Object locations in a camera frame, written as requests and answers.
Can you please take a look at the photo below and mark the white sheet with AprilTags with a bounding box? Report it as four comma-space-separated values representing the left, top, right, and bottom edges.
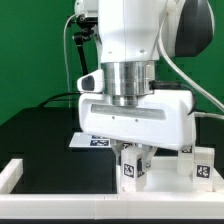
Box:
69, 132, 111, 148

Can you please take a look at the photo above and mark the white square tabletop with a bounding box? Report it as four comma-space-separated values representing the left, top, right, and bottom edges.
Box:
117, 156, 224, 193

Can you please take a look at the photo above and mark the black cable at base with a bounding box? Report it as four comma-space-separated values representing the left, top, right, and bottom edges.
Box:
37, 91, 81, 108

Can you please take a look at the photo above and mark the white U-shaped obstacle fence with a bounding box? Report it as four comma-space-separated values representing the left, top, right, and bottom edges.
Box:
0, 159, 224, 220

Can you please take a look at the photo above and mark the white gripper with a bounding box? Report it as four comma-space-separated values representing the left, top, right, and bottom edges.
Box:
79, 90, 196, 177

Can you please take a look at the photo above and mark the grey camera on mount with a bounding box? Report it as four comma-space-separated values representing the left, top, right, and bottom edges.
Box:
78, 10, 98, 24

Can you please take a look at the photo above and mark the white cable left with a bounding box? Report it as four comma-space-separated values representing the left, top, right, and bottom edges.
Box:
62, 13, 78, 94

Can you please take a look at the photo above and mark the white cable right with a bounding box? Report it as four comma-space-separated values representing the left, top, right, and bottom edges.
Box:
156, 6, 224, 121

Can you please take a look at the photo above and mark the white cable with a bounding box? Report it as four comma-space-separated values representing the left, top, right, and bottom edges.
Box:
156, 6, 224, 121
62, 13, 78, 94

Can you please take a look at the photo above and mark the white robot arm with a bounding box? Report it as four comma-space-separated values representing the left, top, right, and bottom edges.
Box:
77, 0, 214, 178

